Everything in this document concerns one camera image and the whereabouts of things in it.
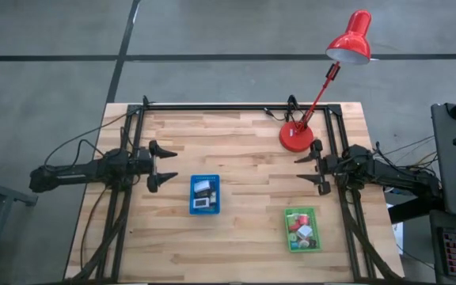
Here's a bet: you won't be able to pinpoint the grey equipment cart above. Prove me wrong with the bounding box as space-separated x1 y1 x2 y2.
429 89 456 285

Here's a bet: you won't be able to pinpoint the tangled floor cables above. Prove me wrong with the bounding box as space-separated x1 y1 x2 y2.
378 134 443 197

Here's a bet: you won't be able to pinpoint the blue plastic basket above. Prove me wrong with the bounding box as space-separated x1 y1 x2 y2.
189 174 221 216

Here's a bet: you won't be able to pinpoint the black aluminium rig frame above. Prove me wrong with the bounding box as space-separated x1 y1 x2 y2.
65 94 405 283

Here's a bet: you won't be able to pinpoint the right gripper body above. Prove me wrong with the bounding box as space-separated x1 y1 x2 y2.
310 139 339 196

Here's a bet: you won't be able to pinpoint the red desk lamp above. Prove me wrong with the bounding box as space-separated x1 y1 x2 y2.
278 9 373 154

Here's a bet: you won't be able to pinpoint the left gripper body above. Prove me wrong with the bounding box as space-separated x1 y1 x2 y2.
137 139 162 194

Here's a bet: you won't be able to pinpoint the green plastic basket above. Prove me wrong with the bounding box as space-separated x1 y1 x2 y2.
283 207 323 253

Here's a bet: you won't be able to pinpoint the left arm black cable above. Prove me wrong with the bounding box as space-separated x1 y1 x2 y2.
44 112 134 167

